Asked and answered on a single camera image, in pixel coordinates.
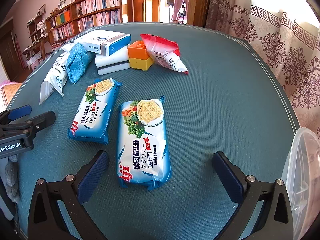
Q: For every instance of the pink hanging clothes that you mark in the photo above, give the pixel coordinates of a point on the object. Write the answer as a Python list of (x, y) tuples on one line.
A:
[(178, 2)]

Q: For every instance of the white cotton swab bag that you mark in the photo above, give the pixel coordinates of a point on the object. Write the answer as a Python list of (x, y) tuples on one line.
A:
[(56, 75)]

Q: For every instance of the orange toy brick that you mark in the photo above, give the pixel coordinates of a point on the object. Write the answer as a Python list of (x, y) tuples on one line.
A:
[(137, 50)]

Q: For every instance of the red and white snack packet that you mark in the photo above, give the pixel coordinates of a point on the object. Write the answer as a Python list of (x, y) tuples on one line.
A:
[(165, 55)]

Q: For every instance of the white and blue box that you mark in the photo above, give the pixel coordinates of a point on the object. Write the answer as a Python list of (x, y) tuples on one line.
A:
[(100, 40)]

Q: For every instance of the patterned cream curtain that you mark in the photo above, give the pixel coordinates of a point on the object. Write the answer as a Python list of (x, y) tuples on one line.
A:
[(275, 42)]

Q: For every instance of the rows of books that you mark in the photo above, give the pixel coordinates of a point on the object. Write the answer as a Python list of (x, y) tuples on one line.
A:
[(97, 3)]

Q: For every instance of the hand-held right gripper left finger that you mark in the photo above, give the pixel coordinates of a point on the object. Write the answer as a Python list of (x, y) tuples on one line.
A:
[(93, 177)]

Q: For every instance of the wooden bookshelf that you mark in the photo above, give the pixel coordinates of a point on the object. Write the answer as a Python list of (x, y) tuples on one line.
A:
[(125, 7)]

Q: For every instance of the blue cracker packet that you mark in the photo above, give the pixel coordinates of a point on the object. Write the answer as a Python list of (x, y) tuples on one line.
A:
[(142, 140), (92, 112)]

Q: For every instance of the wooden door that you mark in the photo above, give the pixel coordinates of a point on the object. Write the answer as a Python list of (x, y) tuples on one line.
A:
[(197, 7)]

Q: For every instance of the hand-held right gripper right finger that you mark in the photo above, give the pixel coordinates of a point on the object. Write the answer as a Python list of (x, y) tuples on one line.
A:
[(228, 177)]

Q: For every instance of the dark wooden wardrobe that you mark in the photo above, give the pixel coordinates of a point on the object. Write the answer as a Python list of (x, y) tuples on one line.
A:
[(10, 52)]

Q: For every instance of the person's left hand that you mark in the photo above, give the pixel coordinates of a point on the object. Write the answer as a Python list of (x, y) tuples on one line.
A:
[(12, 177)]

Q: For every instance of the blue cloth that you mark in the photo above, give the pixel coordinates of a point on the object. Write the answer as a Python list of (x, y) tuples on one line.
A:
[(77, 62)]

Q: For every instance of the small wooden shelf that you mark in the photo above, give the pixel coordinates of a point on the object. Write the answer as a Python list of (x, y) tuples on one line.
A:
[(36, 37)]

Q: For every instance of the clear plastic bowl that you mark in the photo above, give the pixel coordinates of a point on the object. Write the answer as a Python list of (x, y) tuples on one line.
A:
[(300, 170)]

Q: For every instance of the teal table mat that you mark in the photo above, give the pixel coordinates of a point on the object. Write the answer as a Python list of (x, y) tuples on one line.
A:
[(212, 105)]

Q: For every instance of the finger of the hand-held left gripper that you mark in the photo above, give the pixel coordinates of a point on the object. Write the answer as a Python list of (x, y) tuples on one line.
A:
[(19, 112), (37, 122)]

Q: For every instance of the white sponge with black stripe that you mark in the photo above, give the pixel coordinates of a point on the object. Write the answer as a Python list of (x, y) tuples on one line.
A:
[(110, 61)]

